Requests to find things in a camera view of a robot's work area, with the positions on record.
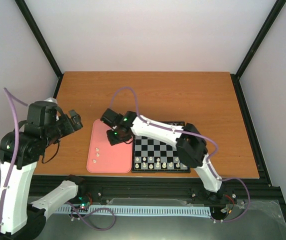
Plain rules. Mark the black right frame post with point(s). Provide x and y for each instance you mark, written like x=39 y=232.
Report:
x=262 y=33

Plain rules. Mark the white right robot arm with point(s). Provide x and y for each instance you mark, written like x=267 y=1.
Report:
x=190 y=145

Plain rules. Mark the green circuit board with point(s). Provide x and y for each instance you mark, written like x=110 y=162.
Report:
x=85 y=205

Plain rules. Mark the row of black chess pieces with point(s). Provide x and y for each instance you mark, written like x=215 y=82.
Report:
x=175 y=123

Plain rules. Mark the black white chess board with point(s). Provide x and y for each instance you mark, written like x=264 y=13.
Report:
x=143 y=146

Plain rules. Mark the light blue cable duct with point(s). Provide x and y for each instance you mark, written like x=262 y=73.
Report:
x=148 y=211

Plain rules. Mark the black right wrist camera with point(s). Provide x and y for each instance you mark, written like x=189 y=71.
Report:
x=111 y=118

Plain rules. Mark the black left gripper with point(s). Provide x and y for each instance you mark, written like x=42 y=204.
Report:
x=71 y=126

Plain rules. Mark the pink plastic tray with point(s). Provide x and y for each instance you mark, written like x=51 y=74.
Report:
x=113 y=159

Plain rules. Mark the black left frame post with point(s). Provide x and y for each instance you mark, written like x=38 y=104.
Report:
x=27 y=15

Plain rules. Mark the black frame post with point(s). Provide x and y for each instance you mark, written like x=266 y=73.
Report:
x=27 y=15
x=262 y=33

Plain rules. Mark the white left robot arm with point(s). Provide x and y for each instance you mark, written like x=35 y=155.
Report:
x=20 y=151

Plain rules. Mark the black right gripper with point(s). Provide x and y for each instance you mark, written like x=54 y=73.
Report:
x=113 y=141

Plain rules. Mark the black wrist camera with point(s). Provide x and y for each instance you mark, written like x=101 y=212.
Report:
x=42 y=113
x=111 y=118

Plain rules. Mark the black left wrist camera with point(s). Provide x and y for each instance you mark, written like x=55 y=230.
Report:
x=42 y=113

